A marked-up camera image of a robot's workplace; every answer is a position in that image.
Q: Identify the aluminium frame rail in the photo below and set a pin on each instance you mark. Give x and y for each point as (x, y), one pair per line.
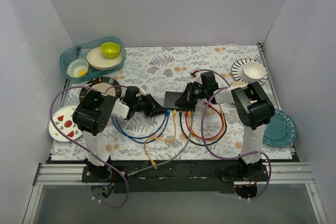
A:
(51, 174)

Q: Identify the white bowl on striped plate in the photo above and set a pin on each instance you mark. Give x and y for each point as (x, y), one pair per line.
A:
(254, 70)

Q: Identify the teal plastic tray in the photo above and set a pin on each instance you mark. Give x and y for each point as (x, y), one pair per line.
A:
(81, 51)

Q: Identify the black network switch box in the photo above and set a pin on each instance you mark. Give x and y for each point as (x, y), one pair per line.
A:
(170, 99)

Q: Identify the white blue patterned bowl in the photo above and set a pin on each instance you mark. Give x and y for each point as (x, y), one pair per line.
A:
(78, 68)

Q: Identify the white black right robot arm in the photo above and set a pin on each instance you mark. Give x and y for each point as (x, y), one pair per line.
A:
(254, 109)

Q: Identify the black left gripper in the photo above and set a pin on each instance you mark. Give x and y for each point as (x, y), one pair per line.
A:
(148, 105)

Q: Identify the watermelon print white plate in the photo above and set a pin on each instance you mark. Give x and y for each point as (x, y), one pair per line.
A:
(63, 120)

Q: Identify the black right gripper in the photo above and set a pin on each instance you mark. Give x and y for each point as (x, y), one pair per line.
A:
(190, 93)

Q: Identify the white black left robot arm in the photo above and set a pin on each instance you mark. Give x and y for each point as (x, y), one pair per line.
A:
(91, 117)

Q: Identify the black rimmed cream plate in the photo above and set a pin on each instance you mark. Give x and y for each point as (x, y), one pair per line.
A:
(102, 84)

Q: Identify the teal scalloped plate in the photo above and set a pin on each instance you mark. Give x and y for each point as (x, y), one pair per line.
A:
(281, 131)

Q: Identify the blue striped white plate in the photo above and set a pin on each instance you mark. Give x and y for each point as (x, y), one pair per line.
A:
(237, 71)

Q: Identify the floral patterned table mat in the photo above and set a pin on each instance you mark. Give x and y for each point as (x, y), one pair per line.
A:
(161, 69)

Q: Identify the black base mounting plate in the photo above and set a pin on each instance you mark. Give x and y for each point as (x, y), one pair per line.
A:
(185, 175)

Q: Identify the cream plate in tray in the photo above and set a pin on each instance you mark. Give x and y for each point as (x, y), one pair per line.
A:
(97, 60)

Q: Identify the lime green bowl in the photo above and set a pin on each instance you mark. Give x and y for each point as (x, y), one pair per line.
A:
(110, 49)

